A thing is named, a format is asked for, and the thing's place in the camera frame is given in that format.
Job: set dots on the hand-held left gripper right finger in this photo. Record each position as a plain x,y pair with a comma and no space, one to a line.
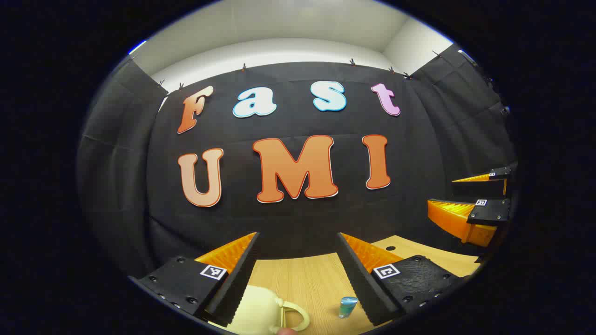
361,284

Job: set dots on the blue skin care tube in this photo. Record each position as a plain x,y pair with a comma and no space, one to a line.
348,308

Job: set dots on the pale yellow suitcase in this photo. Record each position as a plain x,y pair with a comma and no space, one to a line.
256,311

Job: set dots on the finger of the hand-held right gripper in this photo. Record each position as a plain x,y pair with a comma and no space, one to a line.
489,211
484,187

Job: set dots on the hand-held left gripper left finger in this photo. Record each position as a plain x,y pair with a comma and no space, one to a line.
237,284

